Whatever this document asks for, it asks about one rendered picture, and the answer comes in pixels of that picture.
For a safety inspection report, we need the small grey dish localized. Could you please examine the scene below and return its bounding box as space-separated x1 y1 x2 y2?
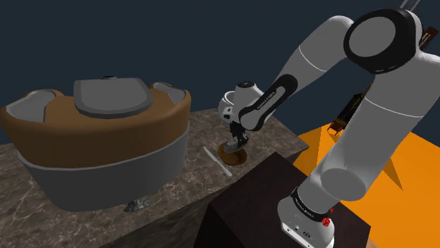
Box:
222 142 245 154

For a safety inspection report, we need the round brown plate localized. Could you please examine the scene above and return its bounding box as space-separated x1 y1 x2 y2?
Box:
217 142 248 167

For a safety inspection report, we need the white knife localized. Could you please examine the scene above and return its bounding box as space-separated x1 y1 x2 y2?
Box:
202 146 233 178

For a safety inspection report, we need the dark robot stand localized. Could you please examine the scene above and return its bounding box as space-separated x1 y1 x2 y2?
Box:
193 151 372 248

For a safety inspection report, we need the brown wooden chair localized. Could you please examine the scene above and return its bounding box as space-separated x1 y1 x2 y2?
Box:
326 118 348 137

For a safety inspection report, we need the small grey crumpled object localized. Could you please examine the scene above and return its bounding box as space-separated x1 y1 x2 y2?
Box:
123 197 154 213

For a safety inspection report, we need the large brown and grey appliance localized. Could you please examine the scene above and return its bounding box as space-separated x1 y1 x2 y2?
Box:
0 75 193 213

